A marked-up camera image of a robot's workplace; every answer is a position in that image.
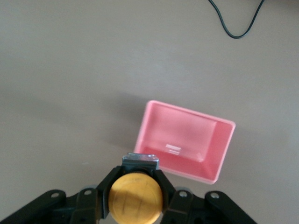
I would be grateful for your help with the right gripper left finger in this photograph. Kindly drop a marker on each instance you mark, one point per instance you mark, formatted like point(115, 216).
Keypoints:
point(88, 205)

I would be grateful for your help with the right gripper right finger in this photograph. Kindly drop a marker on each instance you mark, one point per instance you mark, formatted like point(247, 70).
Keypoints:
point(187, 210)

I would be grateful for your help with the yellow push button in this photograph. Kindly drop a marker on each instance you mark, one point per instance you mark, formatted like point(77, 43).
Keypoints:
point(135, 198)

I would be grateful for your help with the pink plastic bin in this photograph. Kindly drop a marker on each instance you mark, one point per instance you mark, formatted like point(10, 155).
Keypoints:
point(182, 140)

